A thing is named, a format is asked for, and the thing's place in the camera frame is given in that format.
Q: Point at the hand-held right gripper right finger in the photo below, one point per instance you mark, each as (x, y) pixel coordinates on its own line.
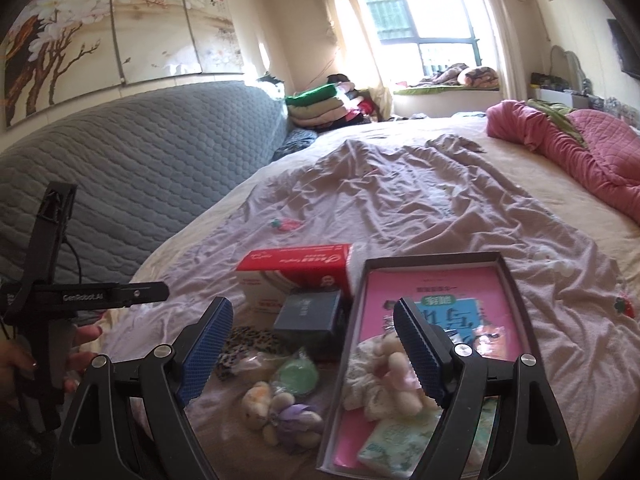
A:
(420, 355)

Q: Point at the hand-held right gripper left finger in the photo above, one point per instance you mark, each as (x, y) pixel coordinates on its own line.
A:
(205, 355)

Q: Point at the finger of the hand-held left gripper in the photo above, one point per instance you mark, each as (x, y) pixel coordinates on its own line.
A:
(140, 292)

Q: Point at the beige teddy bear pink dress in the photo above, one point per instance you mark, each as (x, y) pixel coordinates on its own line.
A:
(392, 362)

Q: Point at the white floral cloth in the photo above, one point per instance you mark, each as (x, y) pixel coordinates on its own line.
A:
(365, 385)

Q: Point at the dark shallow box tray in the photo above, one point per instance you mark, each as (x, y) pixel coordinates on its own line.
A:
(435, 260)

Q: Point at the person's left hand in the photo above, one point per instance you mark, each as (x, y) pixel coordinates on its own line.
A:
(82, 360)

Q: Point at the leopard print cloth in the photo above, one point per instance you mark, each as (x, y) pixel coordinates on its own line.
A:
(245, 340)

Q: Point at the small teddy bear purple dress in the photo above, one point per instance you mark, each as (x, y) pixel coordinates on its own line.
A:
(260, 400)

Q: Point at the green print tissue packet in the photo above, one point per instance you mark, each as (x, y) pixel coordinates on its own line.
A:
(395, 442)

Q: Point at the green round packed sponge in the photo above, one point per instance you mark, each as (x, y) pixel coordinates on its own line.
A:
(297, 375)

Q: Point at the blue print tissue packet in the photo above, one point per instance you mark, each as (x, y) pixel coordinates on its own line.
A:
(489, 420)

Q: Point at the dark blue box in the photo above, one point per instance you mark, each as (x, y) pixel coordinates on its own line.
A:
(307, 317)

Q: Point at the red cardboard box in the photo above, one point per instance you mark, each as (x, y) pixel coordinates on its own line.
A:
(295, 260)

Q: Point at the grey quilted headboard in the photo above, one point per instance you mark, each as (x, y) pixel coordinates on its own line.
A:
(150, 160)

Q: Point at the pink bed sheet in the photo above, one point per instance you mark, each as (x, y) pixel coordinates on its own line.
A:
(425, 200)

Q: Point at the cream bed sheet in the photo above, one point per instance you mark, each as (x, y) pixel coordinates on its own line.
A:
(500, 160)

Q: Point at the blue knitted blanket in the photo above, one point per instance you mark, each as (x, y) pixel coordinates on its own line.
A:
(295, 142)

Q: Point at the pink quilt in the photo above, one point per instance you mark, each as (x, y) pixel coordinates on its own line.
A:
(575, 155)

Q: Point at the pile of folded clothes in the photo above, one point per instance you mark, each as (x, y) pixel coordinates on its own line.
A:
(320, 105)

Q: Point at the green window seat cushion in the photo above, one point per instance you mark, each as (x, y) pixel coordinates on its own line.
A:
(440, 91)

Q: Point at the green cloth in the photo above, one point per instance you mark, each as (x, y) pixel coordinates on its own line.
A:
(555, 112)

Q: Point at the patterned blanket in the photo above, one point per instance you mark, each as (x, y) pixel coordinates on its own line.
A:
(470, 76)

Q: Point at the cluttered white dresser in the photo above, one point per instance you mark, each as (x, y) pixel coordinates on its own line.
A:
(585, 100)

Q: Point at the dresser mirror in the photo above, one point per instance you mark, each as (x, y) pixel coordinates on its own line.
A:
(567, 67)

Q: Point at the cream curtain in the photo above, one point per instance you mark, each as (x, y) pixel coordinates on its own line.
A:
(345, 35)
(500, 30)

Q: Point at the window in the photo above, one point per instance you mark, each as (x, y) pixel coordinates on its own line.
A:
(425, 20)

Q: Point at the black television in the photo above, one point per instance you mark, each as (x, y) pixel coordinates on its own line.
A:
(627, 50)

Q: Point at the flower tree wall painting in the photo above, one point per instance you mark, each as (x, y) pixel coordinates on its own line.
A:
(100, 35)

